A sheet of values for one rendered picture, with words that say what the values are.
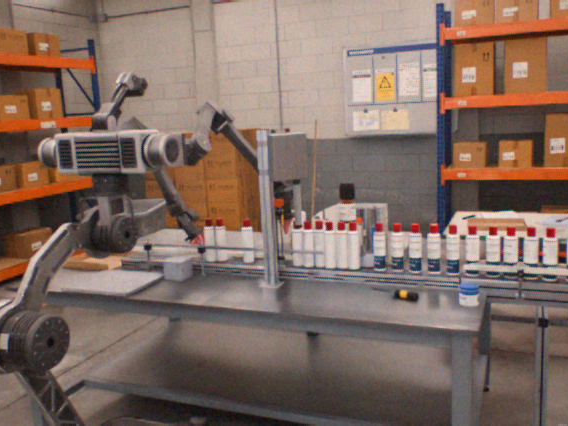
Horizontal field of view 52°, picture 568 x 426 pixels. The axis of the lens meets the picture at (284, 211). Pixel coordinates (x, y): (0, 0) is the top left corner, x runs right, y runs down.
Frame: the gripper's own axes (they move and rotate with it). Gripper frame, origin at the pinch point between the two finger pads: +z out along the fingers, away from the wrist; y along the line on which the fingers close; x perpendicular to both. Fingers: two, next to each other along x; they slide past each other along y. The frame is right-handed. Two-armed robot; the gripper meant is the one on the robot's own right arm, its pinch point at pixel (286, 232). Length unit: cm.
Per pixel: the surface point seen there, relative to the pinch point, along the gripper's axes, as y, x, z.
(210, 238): 35.2, 9.2, 1.9
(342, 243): -29.4, 8.1, 2.1
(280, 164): -8.4, 21.7, -33.8
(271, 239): -2.7, 22.8, -2.1
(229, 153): 184, -290, -14
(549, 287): -111, 11, 15
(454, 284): -76, 11, 16
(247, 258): 16.8, 8.4, 10.9
